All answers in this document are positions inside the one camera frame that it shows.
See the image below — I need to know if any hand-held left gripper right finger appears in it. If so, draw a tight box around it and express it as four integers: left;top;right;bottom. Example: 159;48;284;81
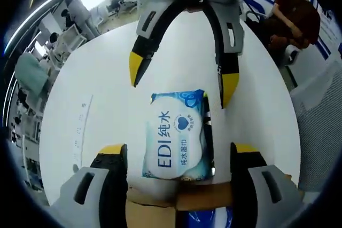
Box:
229;142;306;228

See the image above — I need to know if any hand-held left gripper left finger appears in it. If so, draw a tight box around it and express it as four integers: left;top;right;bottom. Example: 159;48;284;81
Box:
50;144;129;228

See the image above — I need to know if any brown cardboard shoe box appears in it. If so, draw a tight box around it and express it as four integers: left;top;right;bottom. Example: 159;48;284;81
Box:
125;181;292;228

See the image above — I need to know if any white blue wet wipes pack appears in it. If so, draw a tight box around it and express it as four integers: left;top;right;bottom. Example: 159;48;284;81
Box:
141;89;212;181

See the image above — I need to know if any row of white office chairs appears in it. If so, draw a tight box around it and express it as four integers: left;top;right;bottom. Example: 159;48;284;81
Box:
48;22;89;66

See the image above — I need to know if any pale green chair back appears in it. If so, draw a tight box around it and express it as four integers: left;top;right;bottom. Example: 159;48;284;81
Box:
14;52;49;98

